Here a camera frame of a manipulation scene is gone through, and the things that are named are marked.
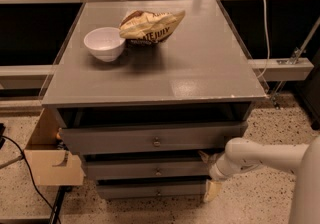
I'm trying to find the grey drawer cabinet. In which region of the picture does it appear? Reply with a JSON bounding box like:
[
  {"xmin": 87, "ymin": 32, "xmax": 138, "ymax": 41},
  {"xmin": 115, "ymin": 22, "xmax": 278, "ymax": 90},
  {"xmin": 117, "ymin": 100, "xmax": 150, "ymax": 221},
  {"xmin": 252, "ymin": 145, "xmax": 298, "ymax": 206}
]
[{"xmin": 42, "ymin": 0, "xmax": 266, "ymax": 189}]

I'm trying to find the grey bottom drawer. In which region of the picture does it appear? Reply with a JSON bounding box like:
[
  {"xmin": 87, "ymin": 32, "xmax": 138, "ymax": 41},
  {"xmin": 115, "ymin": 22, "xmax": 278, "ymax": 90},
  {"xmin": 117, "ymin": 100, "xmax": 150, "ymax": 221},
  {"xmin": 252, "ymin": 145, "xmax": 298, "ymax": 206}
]
[{"xmin": 97, "ymin": 177, "xmax": 208, "ymax": 199}]

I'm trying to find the white cable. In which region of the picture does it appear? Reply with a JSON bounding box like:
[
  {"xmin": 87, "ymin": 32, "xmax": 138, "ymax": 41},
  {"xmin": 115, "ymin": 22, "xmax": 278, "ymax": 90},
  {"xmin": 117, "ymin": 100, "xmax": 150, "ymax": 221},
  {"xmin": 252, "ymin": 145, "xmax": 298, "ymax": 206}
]
[{"xmin": 246, "ymin": 0, "xmax": 271, "ymax": 80}]

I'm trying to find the grey drawer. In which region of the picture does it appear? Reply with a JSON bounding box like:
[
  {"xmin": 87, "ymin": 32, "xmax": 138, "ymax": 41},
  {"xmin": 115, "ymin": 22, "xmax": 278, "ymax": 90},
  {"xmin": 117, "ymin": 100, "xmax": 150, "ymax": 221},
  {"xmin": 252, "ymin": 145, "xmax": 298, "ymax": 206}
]
[
  {"xmin": 60, "ymin": 121, "xmax": 248, "ymax": 155},
  {"xmin": 97, "ymin": 177, "xmax": 208, "ymax": 199},
  {"xmin": 83, "ymin": 155, "xmax": 209, "ymax": 180}
]

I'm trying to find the crumpled chip bag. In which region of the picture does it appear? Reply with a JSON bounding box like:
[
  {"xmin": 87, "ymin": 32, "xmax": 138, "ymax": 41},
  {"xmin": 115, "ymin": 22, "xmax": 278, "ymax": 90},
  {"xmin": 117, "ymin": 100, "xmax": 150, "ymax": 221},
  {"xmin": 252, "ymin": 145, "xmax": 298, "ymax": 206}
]
[{"xmin": 119, "ymin": 10, "xmax": 185, "ymax": 45}]

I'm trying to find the white bowl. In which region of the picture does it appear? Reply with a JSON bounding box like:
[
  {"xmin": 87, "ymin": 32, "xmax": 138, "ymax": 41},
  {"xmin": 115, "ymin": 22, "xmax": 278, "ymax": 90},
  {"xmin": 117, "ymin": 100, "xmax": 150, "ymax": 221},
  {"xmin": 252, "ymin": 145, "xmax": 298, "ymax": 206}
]
[{"xmin": 83, "ymin": 27, "xmax": 126, "ymax": 62}]

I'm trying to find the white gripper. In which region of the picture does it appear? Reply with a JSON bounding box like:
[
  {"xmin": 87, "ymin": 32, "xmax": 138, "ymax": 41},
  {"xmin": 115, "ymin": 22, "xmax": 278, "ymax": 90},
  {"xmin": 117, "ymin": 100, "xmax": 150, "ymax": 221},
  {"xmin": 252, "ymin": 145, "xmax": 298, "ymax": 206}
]
[{"xmin": 198, "ymin": 150, "xmax": 236, "ymax": 203}]

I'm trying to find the wooden box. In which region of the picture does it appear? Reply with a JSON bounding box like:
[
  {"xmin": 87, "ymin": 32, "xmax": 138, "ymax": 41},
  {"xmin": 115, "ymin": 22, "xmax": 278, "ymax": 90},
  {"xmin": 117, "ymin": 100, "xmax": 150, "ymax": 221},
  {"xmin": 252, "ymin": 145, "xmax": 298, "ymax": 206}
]
[{"xmin": 24, "ymin": 109, "xmax": 84, "ymax": 186}]

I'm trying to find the grey top drawer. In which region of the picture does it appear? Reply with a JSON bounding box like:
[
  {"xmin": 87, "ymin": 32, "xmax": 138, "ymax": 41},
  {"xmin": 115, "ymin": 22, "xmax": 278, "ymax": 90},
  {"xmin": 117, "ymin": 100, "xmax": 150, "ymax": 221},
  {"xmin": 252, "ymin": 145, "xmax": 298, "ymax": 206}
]
[{"xmin": 60, "ymin": 121, "xmax": 248, "ymax": 155}]

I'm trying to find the black cable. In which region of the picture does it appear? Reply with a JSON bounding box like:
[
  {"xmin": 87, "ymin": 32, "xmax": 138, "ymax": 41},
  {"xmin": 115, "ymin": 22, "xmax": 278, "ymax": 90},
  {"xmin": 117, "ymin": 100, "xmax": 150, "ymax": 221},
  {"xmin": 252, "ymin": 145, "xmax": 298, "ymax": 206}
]
[{"xmin": 0, "ymin": 135, "xmax": 63, "ymax": 224}]

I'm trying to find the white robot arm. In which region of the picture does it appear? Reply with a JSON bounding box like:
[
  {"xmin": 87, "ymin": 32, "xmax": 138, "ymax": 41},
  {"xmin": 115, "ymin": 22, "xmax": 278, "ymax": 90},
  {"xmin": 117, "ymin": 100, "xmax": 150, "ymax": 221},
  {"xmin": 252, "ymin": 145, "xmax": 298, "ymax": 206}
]
[{"xmin": 198, "ymin": 137, "xmax": 320, "ymax": 224}]

